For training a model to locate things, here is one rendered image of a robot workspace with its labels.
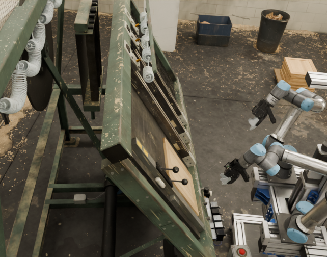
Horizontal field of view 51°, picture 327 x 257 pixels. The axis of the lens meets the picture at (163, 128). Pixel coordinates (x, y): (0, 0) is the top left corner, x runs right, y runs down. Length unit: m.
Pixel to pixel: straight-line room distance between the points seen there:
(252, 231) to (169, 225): 1.60
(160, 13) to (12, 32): 4.40
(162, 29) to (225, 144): 2.55
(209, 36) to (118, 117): 5.10
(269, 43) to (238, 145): 2.72
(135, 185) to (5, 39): 0.88
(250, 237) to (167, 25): 3.91
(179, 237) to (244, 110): 3.31
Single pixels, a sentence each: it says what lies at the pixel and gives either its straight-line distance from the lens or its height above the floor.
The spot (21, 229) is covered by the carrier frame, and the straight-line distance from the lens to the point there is 2.68.
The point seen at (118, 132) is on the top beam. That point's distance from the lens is 1.46.
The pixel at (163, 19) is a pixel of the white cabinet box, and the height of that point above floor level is 0.58.
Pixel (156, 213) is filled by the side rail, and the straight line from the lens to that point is 1.81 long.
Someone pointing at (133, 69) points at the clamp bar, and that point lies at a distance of 2.20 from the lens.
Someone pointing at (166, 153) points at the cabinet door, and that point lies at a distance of 2.31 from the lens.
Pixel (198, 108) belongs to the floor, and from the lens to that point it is 4.92.
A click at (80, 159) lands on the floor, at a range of 4.12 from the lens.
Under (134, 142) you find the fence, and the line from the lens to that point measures 1.78.
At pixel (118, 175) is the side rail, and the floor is 1.76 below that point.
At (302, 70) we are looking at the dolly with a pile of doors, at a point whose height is 0.40.
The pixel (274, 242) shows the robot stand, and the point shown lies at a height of 0.93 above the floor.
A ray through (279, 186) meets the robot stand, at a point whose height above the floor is 0.95.
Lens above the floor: 2.93
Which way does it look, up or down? 41 degrees down
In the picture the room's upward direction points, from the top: 5 degrees clockwise
